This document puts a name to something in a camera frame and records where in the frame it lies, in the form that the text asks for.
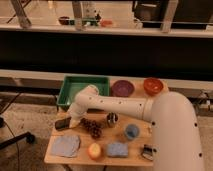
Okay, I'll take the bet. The black eraser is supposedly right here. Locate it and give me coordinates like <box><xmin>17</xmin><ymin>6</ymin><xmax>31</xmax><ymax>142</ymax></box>
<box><xmin>55</xmin><ymin>117</ymin><xmax>71</xmax><ymax>131</ymax></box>

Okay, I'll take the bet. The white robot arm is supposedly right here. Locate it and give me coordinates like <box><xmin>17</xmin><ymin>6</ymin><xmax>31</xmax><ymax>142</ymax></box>
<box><xmin>68</xmin><ymin>85</ymin><xmax>205</xmax><ymax>171</ymax></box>

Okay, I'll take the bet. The purple bowl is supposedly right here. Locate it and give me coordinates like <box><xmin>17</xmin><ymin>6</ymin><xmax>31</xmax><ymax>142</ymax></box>
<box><xmin>111</xmin><ymin>80</ymin><xmax>135</xmax><ymax>97</ymax></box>

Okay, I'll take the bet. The red bowl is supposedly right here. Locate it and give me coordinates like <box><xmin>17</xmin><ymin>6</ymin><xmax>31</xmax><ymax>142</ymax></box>
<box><xmin>143</xmin><ymin>77</ymin><xmax>163</xmax><ymax>96</ymax></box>

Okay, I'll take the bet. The bunch of red grapes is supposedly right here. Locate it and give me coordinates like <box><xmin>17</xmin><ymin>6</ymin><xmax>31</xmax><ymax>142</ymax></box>
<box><xmin>80</xmin><ymin>118</ymin><xmax>102</xmax><ymax>139</ymax></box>

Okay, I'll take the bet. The blue-grey cloth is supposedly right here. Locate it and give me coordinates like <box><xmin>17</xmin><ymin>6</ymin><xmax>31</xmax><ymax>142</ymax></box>
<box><xmin>50</xmin><ymin>135</ymin><xmax>81</xmax><ymax>158</ymax></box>

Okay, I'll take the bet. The red yellow apple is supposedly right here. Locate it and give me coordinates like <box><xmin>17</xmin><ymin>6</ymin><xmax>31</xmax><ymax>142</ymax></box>
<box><xmin>88</xmin><ymin>143</ymin><xmax>102</xmax><ymax>159</ymax></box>

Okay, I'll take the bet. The green plastic tray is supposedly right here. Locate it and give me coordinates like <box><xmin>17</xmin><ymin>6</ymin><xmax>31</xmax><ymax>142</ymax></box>
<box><xmin>57</xmin><ymin>76</ymin><xmax>110</xmax><ymax>111</ymax></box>

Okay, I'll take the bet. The black chair base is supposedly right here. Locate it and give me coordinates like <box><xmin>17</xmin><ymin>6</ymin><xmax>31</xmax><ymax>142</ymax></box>
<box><xmin>0</xmin><ymin>116</ymin><xmax>36</xmax><ymax>151</ymax></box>

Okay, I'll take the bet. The blue sponge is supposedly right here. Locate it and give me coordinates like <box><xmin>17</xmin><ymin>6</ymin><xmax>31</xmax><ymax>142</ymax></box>
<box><xmin>106</xmin><ymin>142</ymin><xmax>128</xmax><ymax>157</ymax></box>

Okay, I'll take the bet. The blue cup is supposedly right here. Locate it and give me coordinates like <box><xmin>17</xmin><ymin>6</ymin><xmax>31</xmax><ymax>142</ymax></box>
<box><xmin>124</xmin><ymin>124</ymin><xmax>140</xmax><ymax>140</ymax></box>

